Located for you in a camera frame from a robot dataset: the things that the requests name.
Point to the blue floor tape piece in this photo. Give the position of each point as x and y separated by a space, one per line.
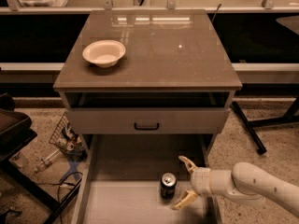
73 171

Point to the white paper bowl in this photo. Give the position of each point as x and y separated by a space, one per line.
104 53

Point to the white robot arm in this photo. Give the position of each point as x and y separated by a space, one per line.
245 183

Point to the black drawer handle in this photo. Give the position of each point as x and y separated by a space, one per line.
147 128

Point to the open middle drawer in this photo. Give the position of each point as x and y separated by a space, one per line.
121 181

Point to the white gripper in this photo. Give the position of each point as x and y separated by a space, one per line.
201 181

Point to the grey drawer cabinet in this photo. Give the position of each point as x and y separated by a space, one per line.
173 59

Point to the wire basket with items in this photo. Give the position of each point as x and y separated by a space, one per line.
64 138

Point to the black table leg frame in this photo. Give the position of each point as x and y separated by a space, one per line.
291 116

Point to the closed upper drawer front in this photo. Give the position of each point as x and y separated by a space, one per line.
172 120

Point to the black chair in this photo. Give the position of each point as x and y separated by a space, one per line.
15 134

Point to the clear plastic bottle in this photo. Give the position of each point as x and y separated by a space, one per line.
45 163

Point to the blue pepsi can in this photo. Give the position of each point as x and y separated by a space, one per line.
168 183

